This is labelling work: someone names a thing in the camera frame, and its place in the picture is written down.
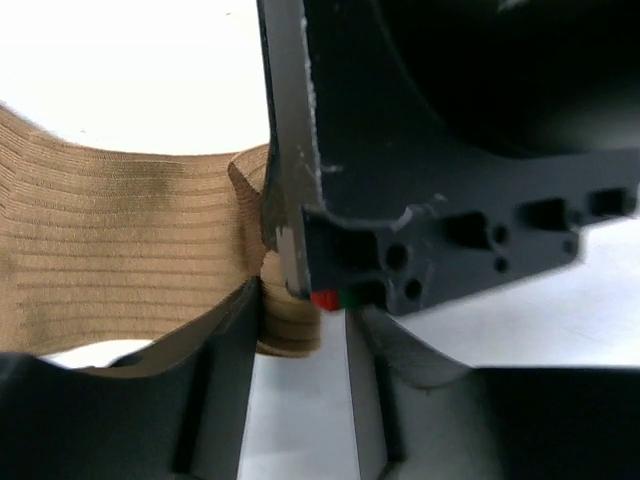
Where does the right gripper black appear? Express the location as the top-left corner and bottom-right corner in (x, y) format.
(257, 1), (639, 316)

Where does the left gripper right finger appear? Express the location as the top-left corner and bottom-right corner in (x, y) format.
(345, 310), (639, 480)

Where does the brown sock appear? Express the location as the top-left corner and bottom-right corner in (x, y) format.
(1, 110), (321, 358)

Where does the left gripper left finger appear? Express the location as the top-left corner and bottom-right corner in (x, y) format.
(1, 280), (260, 479)

